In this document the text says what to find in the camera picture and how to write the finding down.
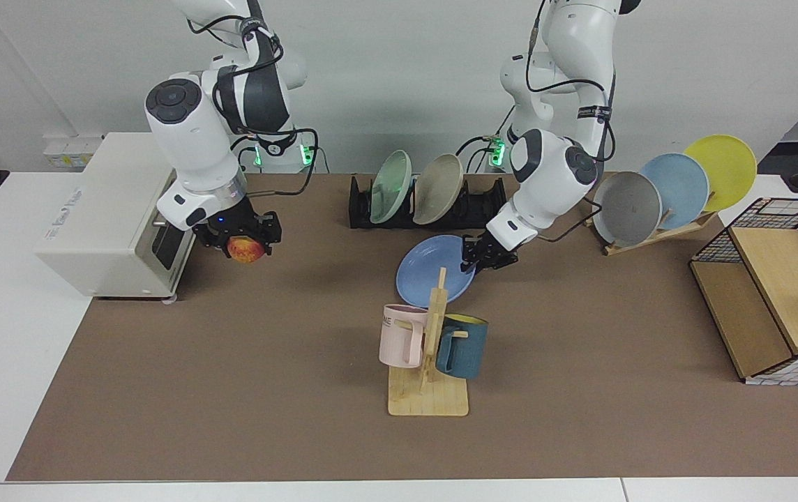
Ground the red yellow apple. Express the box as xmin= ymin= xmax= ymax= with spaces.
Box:
xmin=227 ymin=237 xmax=267 ymax=264

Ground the black dish rack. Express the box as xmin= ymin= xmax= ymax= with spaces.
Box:
xmin=349 ymin=174 xmax=508 ymax=231

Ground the beige plate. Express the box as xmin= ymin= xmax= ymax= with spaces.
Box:
xmin=413 ymin=153 xmax=465 ymax=226

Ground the green plate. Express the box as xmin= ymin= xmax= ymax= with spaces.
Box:
xmin=370 ymin=150 xmax=414 ymax=225

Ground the grey plate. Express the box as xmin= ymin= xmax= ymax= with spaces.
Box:
xmin=592 ymin=171 xmax=663 ymax=246

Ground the wooden plate rack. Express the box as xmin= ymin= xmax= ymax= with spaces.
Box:
xmin=584 ymin=199 xmax=717 ymax=257

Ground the light blue plate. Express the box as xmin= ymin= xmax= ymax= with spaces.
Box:
xmin=640 ymin=153 xmax=710 ymax=231

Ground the yellow plate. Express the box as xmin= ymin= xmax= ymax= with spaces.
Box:
xmin=683 ymin=135 xmax=758 ymax=213

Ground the teal mug yellow inside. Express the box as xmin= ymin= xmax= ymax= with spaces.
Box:
xmin=435 ymin=314 xmax=489 ymax=380

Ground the pink mug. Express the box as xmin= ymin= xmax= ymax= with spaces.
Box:
xmin=379 ymin=304 xmax=430 ymax=369

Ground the pale toaster oven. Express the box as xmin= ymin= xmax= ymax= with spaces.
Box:
xmin=34 ymin=132 xmax=197 ymax=302

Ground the brown table cloth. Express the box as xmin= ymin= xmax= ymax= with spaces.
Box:
xmin=6 ymin=173 xmax=798 ymax=482

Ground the wooden cup stand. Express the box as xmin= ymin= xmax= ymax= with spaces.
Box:
xmin=388 ymin=268 xmax=469 ymax=417

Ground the black cable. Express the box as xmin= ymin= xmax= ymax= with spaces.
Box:
xmin=186 ymin=14 xmax=320 ymax=198
xmin=455 ymin=0 xmax=616 ymax=243

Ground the white wall socket strip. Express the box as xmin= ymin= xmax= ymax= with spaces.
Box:
xmin=43 ymin=136 xmax=105 ymax=172

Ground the wire basket wooden floor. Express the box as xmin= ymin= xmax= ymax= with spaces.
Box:
xmin=690 ymin=197 xmax=798 ymax=386

